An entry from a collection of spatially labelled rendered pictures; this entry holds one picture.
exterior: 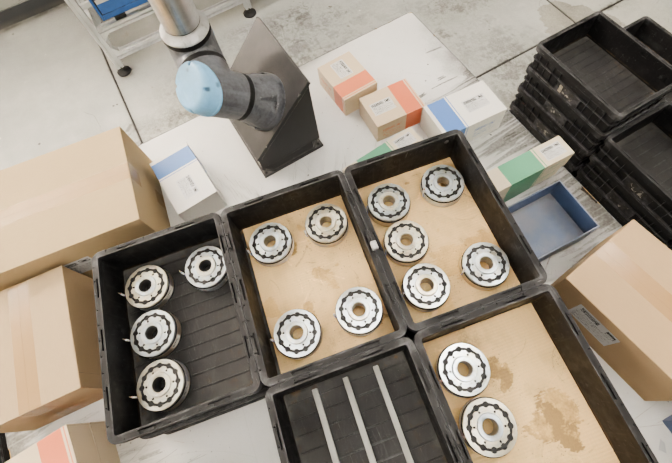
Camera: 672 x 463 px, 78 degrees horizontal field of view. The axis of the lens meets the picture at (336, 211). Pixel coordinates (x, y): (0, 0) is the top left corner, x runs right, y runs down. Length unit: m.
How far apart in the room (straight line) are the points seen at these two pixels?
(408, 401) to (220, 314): 0.45
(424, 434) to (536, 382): 0.25
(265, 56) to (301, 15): 1.61
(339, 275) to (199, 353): 0.36
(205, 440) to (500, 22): 2.46
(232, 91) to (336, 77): 0.43
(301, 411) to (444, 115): 0.84
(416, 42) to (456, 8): 1.26
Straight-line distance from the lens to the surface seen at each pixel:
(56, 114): 2.89
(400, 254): 0.96
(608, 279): 1.06
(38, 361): 1.17
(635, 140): 1.92
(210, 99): 1.00
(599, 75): 1.90
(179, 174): 1.25
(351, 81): 1.33
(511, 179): 1.13
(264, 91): 1.08
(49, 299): 1.19
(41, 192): 1.28
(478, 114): 1.26
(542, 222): 1.23
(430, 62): 1.49
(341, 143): 1.28
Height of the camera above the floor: 1.76
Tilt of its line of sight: 65 degrees down
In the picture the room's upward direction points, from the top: 12 degrees counter-clockwise
